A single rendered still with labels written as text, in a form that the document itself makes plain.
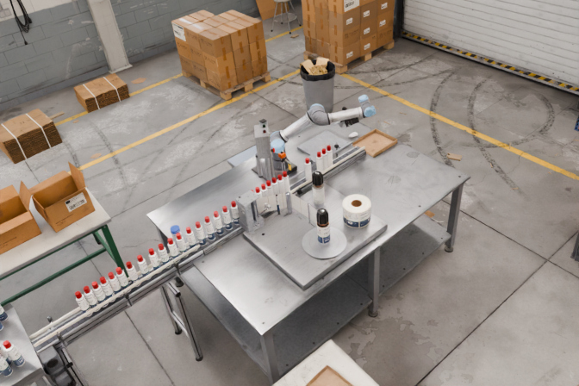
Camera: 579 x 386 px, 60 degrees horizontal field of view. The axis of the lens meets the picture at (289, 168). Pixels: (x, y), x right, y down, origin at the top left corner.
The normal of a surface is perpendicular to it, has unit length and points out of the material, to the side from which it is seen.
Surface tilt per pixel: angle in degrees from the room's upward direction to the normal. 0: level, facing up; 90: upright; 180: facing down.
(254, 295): 0
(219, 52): 88
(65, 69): 90
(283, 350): 0
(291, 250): 0
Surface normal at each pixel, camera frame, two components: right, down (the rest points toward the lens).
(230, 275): -0.09, -0.80
